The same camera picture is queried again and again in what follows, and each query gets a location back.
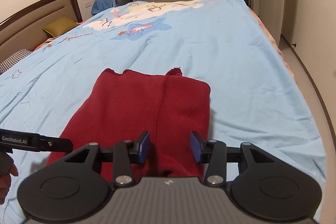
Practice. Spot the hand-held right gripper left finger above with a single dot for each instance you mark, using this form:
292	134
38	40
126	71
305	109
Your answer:
144	146

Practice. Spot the black white checkered pillow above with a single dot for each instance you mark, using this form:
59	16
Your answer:
13	60

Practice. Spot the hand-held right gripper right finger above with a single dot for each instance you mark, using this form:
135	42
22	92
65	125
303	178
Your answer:
195	146

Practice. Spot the blue denim garment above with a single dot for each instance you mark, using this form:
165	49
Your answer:
103	2

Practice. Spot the light blue printed blanket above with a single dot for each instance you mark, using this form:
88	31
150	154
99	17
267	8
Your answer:
223	56

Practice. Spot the brown padded bed headboard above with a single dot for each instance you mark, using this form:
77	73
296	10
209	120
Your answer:
31	11

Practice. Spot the person's left hand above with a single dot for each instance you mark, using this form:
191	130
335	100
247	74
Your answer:
5	187

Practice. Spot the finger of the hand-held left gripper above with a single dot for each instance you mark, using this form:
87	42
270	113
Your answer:
56	144

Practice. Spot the dark red sweater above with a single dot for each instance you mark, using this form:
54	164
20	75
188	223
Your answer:
118	108

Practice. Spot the olive green pillow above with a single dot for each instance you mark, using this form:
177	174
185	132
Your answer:
59	27

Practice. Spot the white wall socket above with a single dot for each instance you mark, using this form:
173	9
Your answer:
88	4

